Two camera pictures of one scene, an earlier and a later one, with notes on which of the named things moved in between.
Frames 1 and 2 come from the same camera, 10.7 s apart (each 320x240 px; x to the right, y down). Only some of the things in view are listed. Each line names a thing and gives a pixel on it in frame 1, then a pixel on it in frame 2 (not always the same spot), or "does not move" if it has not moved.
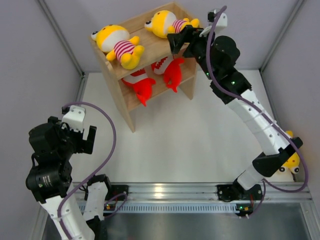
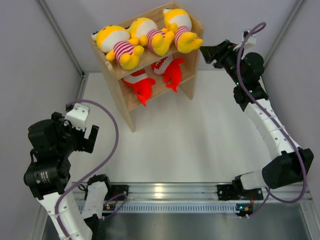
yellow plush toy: (162, 22) to (146, 29)
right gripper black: (177, 40) to (221, 51)
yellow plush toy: (115, 40) does not move
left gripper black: (83, 146) does not move
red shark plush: (142, 84) does not move
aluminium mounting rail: (200, 191) does not move
